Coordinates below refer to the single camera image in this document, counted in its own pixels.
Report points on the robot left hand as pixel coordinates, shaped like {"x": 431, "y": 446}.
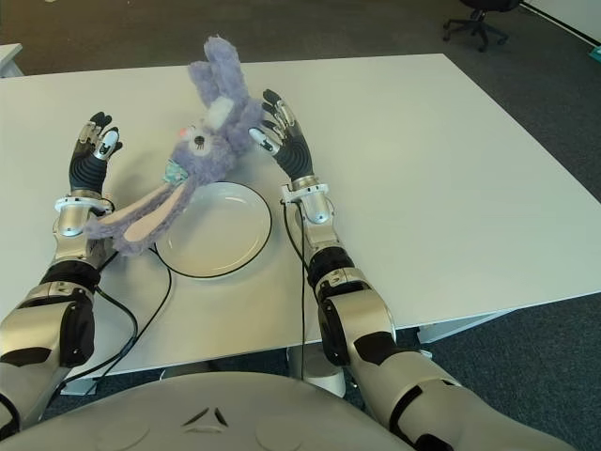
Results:
{"x": 87, "y": 166}

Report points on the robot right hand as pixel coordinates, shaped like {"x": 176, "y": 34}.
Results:
{"x": 296, "y": 155}

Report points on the purple plush bunny doll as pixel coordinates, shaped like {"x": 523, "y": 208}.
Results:
{"x": 211, "y": 145}

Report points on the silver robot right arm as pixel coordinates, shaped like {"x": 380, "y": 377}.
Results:
{"x": 357, "y": 319}

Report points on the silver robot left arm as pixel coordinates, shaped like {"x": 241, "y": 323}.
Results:
{"x": 70, "y": 225}

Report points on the white plate black rim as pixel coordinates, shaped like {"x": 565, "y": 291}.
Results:
{"x": 225, "y": 235}

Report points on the white neighbouring desk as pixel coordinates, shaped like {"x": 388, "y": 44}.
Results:
{"x": 9, "y": 58}

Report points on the black office chair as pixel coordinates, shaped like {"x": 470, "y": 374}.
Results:
{"x": 481, "y": 23}

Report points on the silver robot torso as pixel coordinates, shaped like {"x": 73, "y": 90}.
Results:
{"x": 211, "y": 423}

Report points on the teal white floor box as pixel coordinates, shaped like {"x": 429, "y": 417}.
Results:
{"x": 596, "y": 52}

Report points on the white table frame leg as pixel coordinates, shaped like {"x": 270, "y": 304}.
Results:
{"x": 77, "y": 385}
{"x": 451, "y": 326}

